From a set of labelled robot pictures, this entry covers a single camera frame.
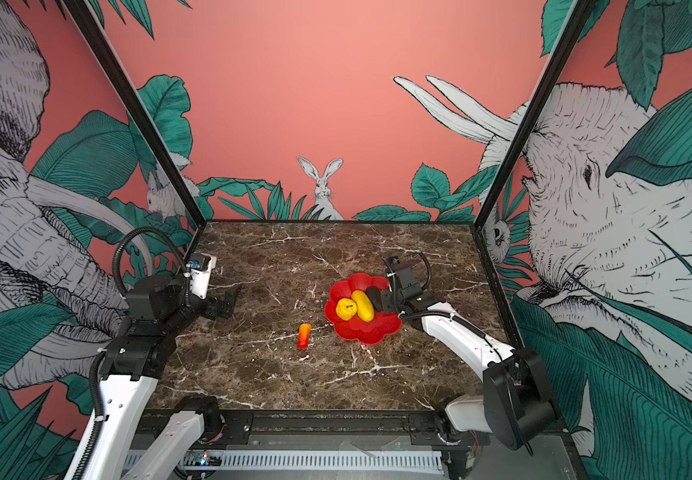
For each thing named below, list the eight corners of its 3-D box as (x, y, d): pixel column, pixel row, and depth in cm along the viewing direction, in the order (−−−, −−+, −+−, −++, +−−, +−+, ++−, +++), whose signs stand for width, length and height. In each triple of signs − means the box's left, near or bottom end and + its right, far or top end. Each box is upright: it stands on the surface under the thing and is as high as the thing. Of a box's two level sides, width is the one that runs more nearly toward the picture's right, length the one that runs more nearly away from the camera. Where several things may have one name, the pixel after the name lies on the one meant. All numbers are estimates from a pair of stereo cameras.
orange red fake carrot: (297, 348, 90) (296, 344, 87) (300, 327, 94) (299, 323, 92) (310, 348, 90) (309, 345, 87) (312, 327, 94) (311, 323, 92)
